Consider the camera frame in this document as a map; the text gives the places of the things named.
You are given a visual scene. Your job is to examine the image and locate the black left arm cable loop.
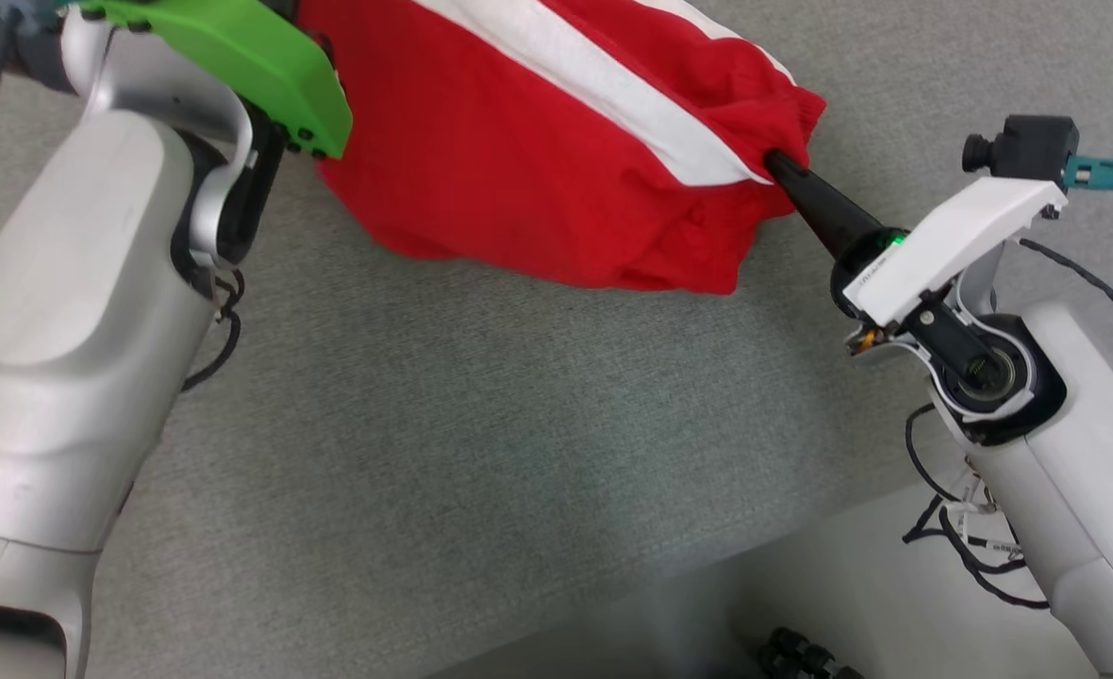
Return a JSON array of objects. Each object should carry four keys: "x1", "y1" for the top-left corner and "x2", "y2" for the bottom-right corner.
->
[{"x1": 182, "y1": 269, "x2": 246, "y2": 393}]

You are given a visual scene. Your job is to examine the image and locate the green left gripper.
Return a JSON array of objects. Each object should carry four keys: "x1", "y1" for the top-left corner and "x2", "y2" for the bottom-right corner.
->
[{"x1": 75, "y1": 0, "x2": 355, "y2": 159}]

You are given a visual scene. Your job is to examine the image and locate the teal right camera connector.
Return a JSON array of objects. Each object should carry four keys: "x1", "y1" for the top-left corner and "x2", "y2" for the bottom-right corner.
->
[{"x1": 1064, "y1": 156, "x2": 1113, "y2": 201}]

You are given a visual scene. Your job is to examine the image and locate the red shorts with white stripe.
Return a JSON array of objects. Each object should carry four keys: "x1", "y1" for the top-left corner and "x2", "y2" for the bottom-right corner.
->
[{"x1": 297, "y1": 0, "x2": 827, "y2": 295}]

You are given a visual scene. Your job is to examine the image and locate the black cable bundle with tags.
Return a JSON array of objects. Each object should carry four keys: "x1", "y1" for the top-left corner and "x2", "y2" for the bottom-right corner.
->
[{"x1": 901, "y1": 404, "x2": 1054, "y2": 610}]

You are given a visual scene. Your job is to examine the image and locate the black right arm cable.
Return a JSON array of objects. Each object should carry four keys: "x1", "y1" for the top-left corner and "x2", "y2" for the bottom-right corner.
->
[{"x1": 1019, "y1": 238, "x2": 1113, "y2": 346}]

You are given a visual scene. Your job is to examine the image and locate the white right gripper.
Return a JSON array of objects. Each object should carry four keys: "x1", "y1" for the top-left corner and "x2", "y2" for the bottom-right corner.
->
[{"x1": 764, "y1": 149, "x2": 1070, "y2": 331}]

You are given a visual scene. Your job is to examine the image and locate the grey fabric sofa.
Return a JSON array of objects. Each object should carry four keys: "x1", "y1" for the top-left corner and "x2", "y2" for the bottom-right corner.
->
[{"x1": 0, "y1": 0, "x2": 1113, "y2": 679}]

